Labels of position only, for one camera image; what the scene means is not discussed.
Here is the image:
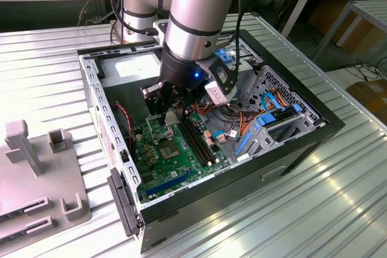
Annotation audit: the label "black RAM slot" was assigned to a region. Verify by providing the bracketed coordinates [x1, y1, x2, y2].
[184, 112, 217, 161]
[178, 118, 208, 164]

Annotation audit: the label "black camera cable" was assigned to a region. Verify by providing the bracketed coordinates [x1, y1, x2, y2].
[110, 0, 158, 37]
[233, 0, 244, 73]

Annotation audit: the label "metal socket cover frame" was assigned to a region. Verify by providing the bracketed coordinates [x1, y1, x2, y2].
[145, 115, 176, 146]

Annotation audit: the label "metal drive bay cage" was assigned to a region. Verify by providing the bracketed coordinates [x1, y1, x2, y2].
[211, 39, 264, 105]

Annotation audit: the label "blue drive bay latch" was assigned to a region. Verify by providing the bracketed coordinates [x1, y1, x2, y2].
[215, 47, 236, 66]

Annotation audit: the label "black open PC case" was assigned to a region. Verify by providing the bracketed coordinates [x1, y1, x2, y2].
[77, 28, 347, 254]

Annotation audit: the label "blue plastic bay lever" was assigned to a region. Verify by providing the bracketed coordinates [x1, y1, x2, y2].
[235, 132, 252, 156]

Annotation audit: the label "CPU socket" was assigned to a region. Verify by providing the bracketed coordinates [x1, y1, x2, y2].
[158, 139, 183, 161]

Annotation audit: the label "metal disk bay cage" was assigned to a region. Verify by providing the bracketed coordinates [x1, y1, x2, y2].
[232, 112, 321, 162]

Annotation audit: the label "grey parts rack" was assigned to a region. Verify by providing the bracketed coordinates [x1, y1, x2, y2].
[0, 120, 93, 243]

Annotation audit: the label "black case fan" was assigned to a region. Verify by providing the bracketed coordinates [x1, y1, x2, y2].
[114, 102, 137, 162]

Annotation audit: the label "grey metal frame table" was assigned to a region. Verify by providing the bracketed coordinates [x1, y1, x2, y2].
[313, 0, 387, 62]

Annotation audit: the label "orange red power wires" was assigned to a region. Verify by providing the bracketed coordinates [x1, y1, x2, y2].
[193, 88, 288, 138]

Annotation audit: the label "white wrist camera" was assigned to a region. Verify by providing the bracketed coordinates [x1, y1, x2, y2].
[204, 80, 236, 107]

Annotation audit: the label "black plastic case latch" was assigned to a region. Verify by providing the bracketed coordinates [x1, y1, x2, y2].
[107, 167, 143, 237]

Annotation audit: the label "red black twisted wire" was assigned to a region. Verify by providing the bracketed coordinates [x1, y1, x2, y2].
[116, 103, 135, 150]

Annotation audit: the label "silver CPU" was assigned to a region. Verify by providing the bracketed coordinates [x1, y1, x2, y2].
[164, 111, 180, 127]

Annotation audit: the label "brown cardboard box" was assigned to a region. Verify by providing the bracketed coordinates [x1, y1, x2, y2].
[346, 79, 387, 123]

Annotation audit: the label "grey power supply unit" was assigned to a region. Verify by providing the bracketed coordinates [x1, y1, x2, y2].
[98, 52, 166, 126]

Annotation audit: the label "blue expansion slot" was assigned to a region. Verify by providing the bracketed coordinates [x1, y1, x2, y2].
[146, 169, 194, 198]

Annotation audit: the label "green motherboard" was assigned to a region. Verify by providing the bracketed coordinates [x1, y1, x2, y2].
[131, 108, 233, 204]

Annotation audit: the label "blue data wire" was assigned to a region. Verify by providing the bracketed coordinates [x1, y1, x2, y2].
[260, 91, 287, 112]

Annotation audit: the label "hard disk in blue carrier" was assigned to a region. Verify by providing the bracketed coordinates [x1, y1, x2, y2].
[253, 103, 303, 129]

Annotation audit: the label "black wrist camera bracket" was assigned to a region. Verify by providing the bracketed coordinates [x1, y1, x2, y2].
[195, 55, 240, 96]

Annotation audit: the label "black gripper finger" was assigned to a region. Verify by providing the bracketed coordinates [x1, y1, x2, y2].
[178, 88, 200, 121]
[140, 82, 178, 126]

